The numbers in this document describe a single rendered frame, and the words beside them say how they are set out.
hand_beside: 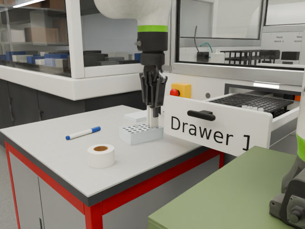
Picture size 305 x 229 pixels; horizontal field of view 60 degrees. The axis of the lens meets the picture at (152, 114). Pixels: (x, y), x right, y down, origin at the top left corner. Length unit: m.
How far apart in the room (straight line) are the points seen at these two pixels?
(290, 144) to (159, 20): 0.55
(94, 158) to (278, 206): 0.46
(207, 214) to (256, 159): 0.21
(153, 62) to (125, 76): 0.69
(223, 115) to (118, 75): 0.92
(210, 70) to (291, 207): 0.73
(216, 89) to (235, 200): 0.66
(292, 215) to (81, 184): 0.44
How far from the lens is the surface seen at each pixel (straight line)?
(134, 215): 0.73
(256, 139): 0.60
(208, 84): 1.03
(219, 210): 0.37
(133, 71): 1.51
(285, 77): 0.90
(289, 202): 0.35
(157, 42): 0.79
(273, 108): 0.78
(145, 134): 0.85
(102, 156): 0.68
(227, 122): 0.63
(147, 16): 0.79
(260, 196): 0.41
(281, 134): 0.72
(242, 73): 0.96
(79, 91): 1.33
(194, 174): 0.88
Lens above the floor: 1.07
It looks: 15 degrees down
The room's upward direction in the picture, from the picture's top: straight up
